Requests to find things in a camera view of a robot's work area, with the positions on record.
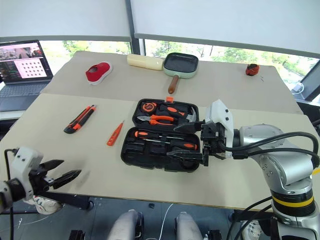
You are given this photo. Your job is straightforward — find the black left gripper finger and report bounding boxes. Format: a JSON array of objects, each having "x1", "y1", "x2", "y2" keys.
[
  {"x1": 51, "y1": 169, "x2": 83, "y2": 190},
  {"x1": 39, "y1": 159, "x2": 65, "y2": 174}
]

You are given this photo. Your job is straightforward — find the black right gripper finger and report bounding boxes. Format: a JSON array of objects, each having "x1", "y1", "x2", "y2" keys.
[
  {"x1": 166, "y1": 149, "x2": 205, "y2": 161},
  {"x1": 173, "y1": 121, "x2": 204, "y2": 134}
]

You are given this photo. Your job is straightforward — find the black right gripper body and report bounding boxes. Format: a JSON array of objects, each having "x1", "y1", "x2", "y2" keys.
[{"x1": 199, "y1": 120, "x2": 227, "y2": 168}]

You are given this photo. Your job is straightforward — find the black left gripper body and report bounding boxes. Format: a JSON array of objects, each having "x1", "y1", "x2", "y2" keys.
[{"x1": 27, "y1": 166, "x2": 56, "y2": 198}]

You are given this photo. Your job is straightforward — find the black plastic tool case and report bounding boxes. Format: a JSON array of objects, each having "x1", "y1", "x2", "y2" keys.
[{"x1": 120, "y1": 97, "x2": 202, "y2": 173}]

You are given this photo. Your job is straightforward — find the orange black utility knife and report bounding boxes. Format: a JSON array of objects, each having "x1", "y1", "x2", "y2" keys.
[{"x1": 63, "y1": 104, "x2": 98, "y2": 135}]

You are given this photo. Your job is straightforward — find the orange voltage tester pen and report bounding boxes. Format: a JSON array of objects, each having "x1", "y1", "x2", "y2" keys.
[{"x1": 106, "y1": 119, "x2": 126, "y2": 147}]

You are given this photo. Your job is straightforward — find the white patterned sneaker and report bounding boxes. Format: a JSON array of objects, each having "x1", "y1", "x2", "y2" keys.
[{"x1": 23, "y1": 195, "x2": 63, "y2": 215}]

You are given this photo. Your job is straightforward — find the orange black tape measure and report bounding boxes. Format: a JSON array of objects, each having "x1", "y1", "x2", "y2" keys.
[{"x1": 139, "y1": 101, "x2": 158, "y2": 114}]

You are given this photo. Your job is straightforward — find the white laptop desk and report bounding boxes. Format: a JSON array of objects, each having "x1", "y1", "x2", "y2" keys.
[{"x1": 0, "y1": 109, "x2": 27, "y2": 122}]

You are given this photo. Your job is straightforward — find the green square frying pan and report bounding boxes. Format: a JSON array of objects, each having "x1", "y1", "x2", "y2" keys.
[{"x1": 162, "y1": 52, "x2": 200, "y2": 95}]

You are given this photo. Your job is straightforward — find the grey rounded shape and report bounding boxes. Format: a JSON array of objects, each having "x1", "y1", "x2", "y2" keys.
[
  {"x1": 106, "y1": 209, "x2": 145, "y2": 240},
  {"x1": 174, "y1": 211, "x2": 204, "y2": 240}
]

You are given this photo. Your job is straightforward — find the red and black small object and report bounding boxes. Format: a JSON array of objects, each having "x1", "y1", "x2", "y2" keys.
[{"x1": 245, "y1": 63, "x2": 260, "y2": 77}]

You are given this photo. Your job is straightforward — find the cream cylindrical container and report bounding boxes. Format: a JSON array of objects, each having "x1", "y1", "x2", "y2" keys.
[{"x1": 126, "y1": 53, "x2": 165, "y2": 72}]

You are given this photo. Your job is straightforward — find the red slip-on shoe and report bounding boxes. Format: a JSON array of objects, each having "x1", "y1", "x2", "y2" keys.
[{"x1": 85, "y1": 61, "x2": 113, "y2": 87}]

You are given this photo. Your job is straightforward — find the black side table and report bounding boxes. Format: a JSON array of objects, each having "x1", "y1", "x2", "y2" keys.
[{"x1": 294, "y1": 98, "x2": 320, "y2": 133}]

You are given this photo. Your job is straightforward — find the open laptop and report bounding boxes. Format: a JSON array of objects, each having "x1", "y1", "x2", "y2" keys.
[{"x1": 0, "y1": 39, "x2": 55, "y2": 113}]

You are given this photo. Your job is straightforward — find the wide white roller blind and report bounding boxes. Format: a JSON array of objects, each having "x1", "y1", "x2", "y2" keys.
[{"x1": 129, "y1": 0, "x2": 320, "y2": 60}]

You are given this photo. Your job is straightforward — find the black monitor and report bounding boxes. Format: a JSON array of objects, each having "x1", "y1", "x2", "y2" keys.
[{"x1": 298, "y1": 58, "x2": 320, "y2": 101}]

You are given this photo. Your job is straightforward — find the narrow white roller blind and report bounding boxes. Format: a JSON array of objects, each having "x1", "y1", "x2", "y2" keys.
[{"x1": 0, "y1": 0, "x2": 133, "y2": 43}]

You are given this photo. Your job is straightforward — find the screwdriver with thick orange handle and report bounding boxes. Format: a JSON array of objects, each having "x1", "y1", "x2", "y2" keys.
[{"x1": 141, "y1": 138, "x2": 199, "y2": 151}]

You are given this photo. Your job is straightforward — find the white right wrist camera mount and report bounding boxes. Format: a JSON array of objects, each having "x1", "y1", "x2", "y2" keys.
[{"x1": 204, "y1": 99, "x2": 235, "y2": 160}]

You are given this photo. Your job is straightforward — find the black table leg frame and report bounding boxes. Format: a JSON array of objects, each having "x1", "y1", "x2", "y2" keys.
[{"x1": 37, "y1": 191, "x2": 95, "y2": 211}]

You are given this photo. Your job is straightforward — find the claw hammer black orange handle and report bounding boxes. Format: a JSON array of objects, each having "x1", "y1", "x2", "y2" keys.
[{"x1": 159, "y1": 103, "x2": 199, "y2": 125}]

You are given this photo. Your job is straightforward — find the orange handled pliers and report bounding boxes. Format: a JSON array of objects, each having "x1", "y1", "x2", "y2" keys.
[{"x1": 136, "y1": 113, "x2": 176, "y2": 126}]

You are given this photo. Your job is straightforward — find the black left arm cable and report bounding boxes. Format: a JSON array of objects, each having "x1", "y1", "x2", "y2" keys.
[{"x1": 4, "y1": 148, "x2": 18, "y2": 240}]

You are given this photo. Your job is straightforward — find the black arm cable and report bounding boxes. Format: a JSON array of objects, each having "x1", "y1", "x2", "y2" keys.
[
  {"x1": 4, "y1": 148, "x2": 18, "y2": 240},
  {"x1": 219, "y1": 131, "x2": 320, "y2": 171}
]

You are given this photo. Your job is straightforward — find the screwdriver with slim orange handle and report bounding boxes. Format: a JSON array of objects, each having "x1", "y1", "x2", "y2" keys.
[{"x1": 131, "y1": 129, "x2": 186, "y2": 141}]

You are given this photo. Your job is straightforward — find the white floor cable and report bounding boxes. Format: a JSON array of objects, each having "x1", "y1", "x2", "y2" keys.
[{"x1": 160, "y1": 202, "x2": 175, "y2": 240}]

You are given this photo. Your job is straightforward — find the black cable loop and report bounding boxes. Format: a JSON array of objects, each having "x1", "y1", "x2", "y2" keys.
[{"x1": 225, "y1": 195, "x2": 274, "y2": 240}]

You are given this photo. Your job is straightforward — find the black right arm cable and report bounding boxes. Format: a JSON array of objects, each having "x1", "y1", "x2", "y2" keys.
[{"x1": 219, "y1": 131, "x2": 320, "y2": 171}]

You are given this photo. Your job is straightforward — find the dark window frame post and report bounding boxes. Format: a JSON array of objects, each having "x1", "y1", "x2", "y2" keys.
[{"x1": 129, "y1": 37, "x2": 146, "y2": 57}]

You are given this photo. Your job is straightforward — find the white charger with cable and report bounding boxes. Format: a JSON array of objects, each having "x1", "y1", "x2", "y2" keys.
[{"x1": 290, "y1": 81, "x2": 305, "y2": 95}]

